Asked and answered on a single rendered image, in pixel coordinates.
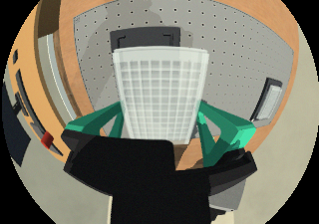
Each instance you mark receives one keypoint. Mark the white well plate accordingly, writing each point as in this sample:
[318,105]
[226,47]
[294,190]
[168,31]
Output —
[160,114]
[270,102]

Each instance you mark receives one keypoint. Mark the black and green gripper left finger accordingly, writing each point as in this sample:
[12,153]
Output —
[93,122]

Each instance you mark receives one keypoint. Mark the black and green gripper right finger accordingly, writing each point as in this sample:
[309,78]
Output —
[236,132]

